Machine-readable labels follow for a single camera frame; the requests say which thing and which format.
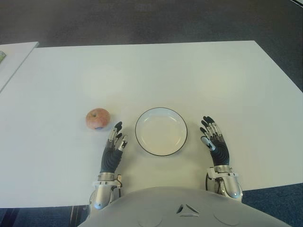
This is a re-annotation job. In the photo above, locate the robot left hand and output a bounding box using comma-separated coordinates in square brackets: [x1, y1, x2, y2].
[99, 121, 129, 175]

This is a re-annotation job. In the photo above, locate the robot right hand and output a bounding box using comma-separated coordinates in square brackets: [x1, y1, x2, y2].
[199, 115, 231, 167]

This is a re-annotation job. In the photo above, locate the red apple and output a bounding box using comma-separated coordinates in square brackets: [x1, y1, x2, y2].
[85, 108, 111, 131]

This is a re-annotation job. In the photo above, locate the white plate black rim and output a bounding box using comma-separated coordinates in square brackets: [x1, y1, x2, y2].
[134, 107, 189, 157]

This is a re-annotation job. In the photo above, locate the dark table leg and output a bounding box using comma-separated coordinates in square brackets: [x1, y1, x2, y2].
[70, 205, 92, 227]

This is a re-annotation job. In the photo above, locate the grey robot torso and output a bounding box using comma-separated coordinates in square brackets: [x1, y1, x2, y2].
[77, 186, 288, 227]

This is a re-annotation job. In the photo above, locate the white side table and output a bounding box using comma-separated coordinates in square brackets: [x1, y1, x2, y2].
[0, 42, 39, 93]

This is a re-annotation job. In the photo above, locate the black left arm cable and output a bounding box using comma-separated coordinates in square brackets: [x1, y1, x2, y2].
[110, 181, 123, 197]

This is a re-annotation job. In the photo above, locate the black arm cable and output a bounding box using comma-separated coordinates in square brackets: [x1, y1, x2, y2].
[110, 181, 123, 197]
[205, 173, 222, 193]

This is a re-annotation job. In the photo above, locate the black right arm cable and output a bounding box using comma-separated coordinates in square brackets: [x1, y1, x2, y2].
[205, 173, 222, 193]

